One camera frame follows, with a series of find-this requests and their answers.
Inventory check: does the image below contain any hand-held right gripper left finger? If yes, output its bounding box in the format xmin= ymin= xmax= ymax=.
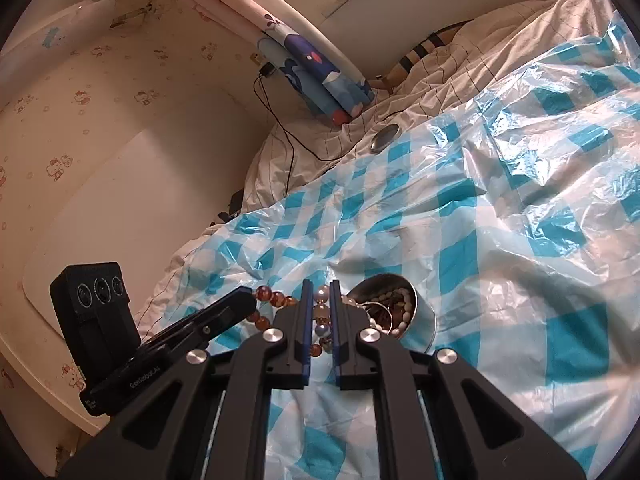
xmin=57 ymin=278 xmax=315 ymax=480

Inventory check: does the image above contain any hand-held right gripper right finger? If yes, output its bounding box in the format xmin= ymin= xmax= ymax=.
xmin=329 ymin=278 xmax=586 ymax=480

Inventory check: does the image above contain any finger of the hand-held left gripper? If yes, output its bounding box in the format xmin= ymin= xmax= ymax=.
xmin=142 ymin=294 xmax=258 ymax=356
xmin=185 ymin=287 xmax=253 ymax=319

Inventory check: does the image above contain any pearl bead bracelet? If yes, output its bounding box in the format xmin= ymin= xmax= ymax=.
xmin=311 ymin=284 xmax=357 ymax=358

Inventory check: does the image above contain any amber bead bracelet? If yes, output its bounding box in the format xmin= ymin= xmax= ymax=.
xmin=247 ymin=285 xmax=301 ymax=333

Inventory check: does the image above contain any white oval bead bracelet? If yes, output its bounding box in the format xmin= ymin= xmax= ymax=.
xmin=350 ymin=287 xmax=417 ymax=338

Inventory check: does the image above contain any round metal tin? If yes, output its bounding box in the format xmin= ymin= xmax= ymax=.
xmin=345 ymin=272 xmax=438 ymax=356

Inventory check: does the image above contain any blue checkered plastic sheet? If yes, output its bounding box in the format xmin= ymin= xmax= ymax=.
xmin=172 ymin=7 xmax=640 ymax=480

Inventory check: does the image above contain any round metal tin lid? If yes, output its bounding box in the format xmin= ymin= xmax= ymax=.
xmin=369 ymin=123 xmax=401 ymax=153

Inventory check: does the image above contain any blue printed curtain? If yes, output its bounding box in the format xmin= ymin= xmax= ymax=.
xmin=102 ymin=0 xmax=375 ymax=126

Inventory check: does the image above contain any white striped bedsheet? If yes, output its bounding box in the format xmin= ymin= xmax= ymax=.
xmin=135 ymin=0 xmax=618 ymax=346

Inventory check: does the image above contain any dark striped pillow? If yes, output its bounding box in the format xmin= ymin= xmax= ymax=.
xmin=370 ymin=20 xmax=476 ymax=93

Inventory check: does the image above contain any black cable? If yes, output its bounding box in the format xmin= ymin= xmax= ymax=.
xmin=252 ymin=72 xmax=396 ymax=196

